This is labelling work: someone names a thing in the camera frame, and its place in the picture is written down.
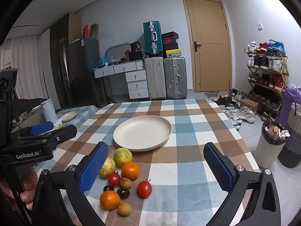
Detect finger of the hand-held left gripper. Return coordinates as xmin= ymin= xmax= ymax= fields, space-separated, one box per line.
xmin=16 ymin=121 xmax=54 ymax=136
xmin=17 ymin=124 xmax=78 ymax=147

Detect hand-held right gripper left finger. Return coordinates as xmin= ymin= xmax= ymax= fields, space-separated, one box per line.
xmin=30 ymin=142 xmax=109 ymax=226

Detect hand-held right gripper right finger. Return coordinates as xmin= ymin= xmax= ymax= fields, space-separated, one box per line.
xmin=203 ymin=142 xmax=282 ymax=226

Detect pale yellow guava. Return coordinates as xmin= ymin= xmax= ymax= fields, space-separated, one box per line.
xmin=99 ymin=157 xmax=116 ymax=179

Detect red tomato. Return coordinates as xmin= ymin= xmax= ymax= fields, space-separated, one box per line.
xmin=107 ymin=172 xmax=121 ymax=187
xmin=137 ymin=179 xmax=152 ymax=199

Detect green guava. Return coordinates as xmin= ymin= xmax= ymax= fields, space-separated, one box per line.
xmin=113 ymin=147 xmax=133 ymax=168

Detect orange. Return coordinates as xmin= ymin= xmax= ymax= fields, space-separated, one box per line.
xmin=99 ymin=190 xmax=121 ymax=210
xmin=121 ymin=161 xmax=141 ymax=180

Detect brown longan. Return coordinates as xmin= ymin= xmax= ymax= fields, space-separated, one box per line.
xmin=120 ymin=177 xmax=132 ymax=189
xmin=117 ymin=202 xmax=133 ymax=217

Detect cream round plate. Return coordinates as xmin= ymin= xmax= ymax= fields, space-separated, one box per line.
xmin=113 ymin=115 xmax=173 ymax=152

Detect person's left hand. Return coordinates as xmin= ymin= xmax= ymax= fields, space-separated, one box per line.
xmin=0 ymin=168 xmax=38 ymax=210

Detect white cylindrical container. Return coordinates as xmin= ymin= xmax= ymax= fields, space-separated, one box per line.
xmin=41 ymin=99 xmax=58 ymax=123

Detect small beige plate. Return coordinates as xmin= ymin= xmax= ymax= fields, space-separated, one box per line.
xmin=61 ymin=111 xmax=78 ymax=123

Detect light blue tablecloth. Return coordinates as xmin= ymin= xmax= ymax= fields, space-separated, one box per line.
xmin=54 ymin=105 xmax=99 ymax=132

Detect white trash bin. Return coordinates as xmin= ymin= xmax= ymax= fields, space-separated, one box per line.
xmin=253 ymin=120 xmax=292 ymax=169

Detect pile of loose sneakers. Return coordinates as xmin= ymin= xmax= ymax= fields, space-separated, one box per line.
xmin=212 ymin=88 xmax=257 ymax=131

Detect white curtain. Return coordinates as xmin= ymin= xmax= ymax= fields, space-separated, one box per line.
xmin=11 ymin=36 xmax=51 ymax=99

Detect dark grey fridge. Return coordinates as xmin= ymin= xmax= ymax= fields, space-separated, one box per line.
xmin=68 ymin=38 xmax=105 ymax=106

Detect dark wardrobe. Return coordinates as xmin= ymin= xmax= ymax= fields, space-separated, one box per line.
xmin=49 ymin=13 xmax=81 ymax=107

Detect small cardboard box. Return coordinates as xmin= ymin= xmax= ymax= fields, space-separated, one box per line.
xmin=240 ymin=98 xmax=258 ymax=112

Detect grey door mat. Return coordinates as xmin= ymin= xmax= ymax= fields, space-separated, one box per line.
xmin=204 ymin=91 xmax=232 ymax=99

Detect dark woven basket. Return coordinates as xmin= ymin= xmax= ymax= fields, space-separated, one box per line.
xmin=277 ymin=129 xmax=301 ymax=168

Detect blue plastic bag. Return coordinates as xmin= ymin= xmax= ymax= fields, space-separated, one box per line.
xmin=98 ymin=56 xmax=116 ymax=66

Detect white desk with drawers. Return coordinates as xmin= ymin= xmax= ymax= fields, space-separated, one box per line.
xmin=93 ymin=60 xmax=150 ymax=103

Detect light woven basket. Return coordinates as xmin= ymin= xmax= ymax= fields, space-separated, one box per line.
xmin=287 ymin=98 xmax=301 ymax=129

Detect purple bag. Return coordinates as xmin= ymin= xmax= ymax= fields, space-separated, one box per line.
xmin=279 ymin=84 xmax=301 ymax=120

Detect grey suitcase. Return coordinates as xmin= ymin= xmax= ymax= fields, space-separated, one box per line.
xmin=163 ymin=56 xmax=188 ymax=100

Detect black bag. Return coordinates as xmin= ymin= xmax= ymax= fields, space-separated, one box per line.
xmin=129 ymin=51 xmax=144 ymax=61

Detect beige suitcase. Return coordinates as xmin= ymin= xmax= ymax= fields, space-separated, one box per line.
xmin=144 ymin=56 xmax=166 ymax=100

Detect brown cardboard sheet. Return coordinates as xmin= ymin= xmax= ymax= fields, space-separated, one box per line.
xmin=90 ymin=23 xmax=99 ymax=39

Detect rows of shelved shoes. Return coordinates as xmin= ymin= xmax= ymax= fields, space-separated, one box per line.
xmin=244 ymin=40 xmax=286 ymax=113

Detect wooden shoe rack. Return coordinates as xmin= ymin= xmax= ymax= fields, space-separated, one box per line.
xmin=246 ymin=49 xmax=288 ymax=120

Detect yellow and black shoe box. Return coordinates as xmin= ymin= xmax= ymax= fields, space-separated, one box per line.
xmin=164 ymin=48 xmax=182 ymax=57

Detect teal suitcase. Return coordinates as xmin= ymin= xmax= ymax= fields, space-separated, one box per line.
xmin=143 ymin=21 xmax=164 ymax=57

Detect wooden door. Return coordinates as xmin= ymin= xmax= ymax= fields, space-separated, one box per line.
xmin=182 ymin=0 xmax=233 ymax=93

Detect grey curved tube frame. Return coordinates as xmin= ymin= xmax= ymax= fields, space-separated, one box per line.
xmin=105 ymin=43 xmax=131 ymax=63

